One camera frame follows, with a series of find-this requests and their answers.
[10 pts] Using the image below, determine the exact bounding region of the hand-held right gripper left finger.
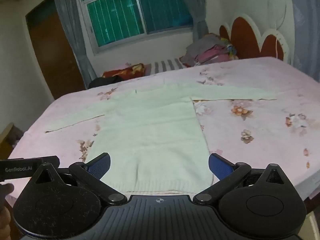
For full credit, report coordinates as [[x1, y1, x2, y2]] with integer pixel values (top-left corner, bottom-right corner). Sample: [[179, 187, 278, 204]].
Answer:
[[30, 152, 129, 205]]

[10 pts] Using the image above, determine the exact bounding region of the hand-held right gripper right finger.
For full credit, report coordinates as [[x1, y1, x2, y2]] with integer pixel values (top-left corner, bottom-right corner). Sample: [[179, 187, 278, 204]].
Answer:
[[192, 153, 290, 205]]

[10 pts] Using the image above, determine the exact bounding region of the pale green knit sweater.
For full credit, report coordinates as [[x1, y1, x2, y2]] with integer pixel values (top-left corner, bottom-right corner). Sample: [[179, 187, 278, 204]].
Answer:
[[44, 81, 277, 195]]

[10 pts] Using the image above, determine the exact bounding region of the pile of folded clothes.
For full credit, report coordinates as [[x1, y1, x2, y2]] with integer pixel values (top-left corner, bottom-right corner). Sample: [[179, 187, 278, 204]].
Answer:
[[180, 33, 239, 67]]

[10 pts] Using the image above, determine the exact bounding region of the person's left hand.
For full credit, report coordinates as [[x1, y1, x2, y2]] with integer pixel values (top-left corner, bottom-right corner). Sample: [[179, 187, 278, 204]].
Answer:
[[0, 183, 15, 240]]

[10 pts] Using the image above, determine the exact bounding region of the wooden bedside furniture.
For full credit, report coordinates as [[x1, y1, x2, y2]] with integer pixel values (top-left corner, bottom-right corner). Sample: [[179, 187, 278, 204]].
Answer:
[[0, 122, 25, 159]]

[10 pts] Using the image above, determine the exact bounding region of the bed with pink floral sheet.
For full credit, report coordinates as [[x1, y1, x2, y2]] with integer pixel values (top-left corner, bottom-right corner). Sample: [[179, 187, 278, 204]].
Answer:
[[4, 56, 320, 205]]

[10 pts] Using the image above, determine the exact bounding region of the black cloth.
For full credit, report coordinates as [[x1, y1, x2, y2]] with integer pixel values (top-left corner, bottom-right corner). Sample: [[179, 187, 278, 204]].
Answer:
[[88, 76, 124, 89]]

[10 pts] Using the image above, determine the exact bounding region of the red floral cloth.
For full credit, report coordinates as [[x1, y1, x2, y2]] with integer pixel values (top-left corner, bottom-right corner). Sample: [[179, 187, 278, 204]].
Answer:
[[102, 63, 151, 80]]

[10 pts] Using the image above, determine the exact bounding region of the grey white striped cloth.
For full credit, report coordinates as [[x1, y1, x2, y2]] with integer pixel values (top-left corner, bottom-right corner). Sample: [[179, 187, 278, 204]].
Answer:
[[150, 58, 186, 74]]

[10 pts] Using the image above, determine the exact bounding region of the brown wooden door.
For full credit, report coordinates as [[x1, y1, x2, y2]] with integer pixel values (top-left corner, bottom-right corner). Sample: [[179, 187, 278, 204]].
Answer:
[[25, 0, 86, 101]]

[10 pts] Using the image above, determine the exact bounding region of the brown wooden headboard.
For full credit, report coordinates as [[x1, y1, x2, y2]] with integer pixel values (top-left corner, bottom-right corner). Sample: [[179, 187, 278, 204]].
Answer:
[[219, 15, 292, 64]]

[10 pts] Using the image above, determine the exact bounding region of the grey blue curtain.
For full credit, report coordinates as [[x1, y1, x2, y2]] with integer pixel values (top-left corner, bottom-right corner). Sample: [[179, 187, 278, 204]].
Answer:
[[174, 0, 209, 34], [50, 0, 98, 89]]

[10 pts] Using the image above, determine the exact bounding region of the window with green glass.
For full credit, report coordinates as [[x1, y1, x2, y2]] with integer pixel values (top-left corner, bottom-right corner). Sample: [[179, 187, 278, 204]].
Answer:
[[79, 0, 194, 53]]

